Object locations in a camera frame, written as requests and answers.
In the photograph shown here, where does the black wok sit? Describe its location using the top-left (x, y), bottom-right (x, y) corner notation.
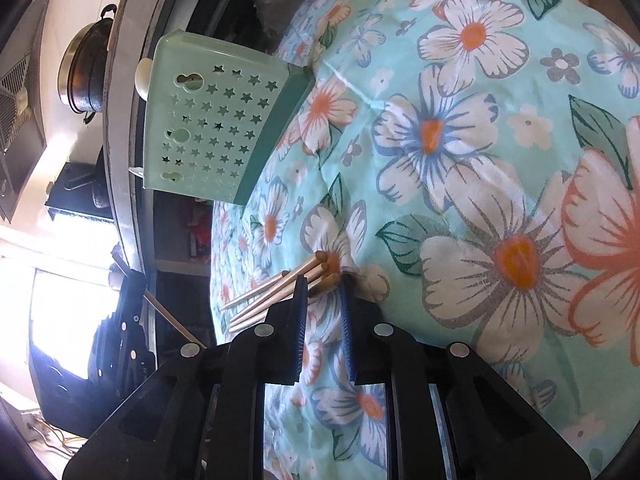
top-left (65, 175), bottom-right (113, 211)

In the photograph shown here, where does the wooden chopstick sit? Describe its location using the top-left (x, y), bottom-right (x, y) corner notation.
top-left (305, 275), bottom-right (346, 296)
top-left (227, 269), bottom-right (331, 333)
top-left (229, 260), bottom-right (328, 323)
top-left (111, 252), bottom-right (207, 350)
top-left (220, 253), bottom-right (323, 311)

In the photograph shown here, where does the floral turquoise cloth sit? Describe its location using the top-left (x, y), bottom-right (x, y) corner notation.
top-left (207, 0), bottom-right (640, 480)

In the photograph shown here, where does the red snack packet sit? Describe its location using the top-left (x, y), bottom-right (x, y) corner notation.
top-left (187, 210), bottom-right (212, 261)

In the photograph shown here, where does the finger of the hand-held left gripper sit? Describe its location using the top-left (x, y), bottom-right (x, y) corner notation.
top-left (116, 267), bottom-right (151, 326)

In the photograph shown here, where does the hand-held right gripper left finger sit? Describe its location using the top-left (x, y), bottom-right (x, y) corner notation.
top-left (62, 275), bottom-right (308, 480)

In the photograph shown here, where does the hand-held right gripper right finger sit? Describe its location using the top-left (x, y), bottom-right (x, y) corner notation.
top-left (340, 272), bottom-right (588, 480)

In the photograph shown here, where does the grey range hood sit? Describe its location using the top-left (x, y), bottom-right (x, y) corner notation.
top-left (0, 55), bottom-right (48, 223)

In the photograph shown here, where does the green plastic utensil holder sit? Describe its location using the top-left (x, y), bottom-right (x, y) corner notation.
top-left (141, 30), bottom-right (317, 207)

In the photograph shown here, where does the black pot with steel lid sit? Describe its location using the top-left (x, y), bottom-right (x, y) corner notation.
top-left (57, 4), bottom-right (118, 126)

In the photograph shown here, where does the black glossy panel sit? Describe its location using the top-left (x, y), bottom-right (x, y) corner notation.
top-left (44, 160), bottom-right (117, 226)

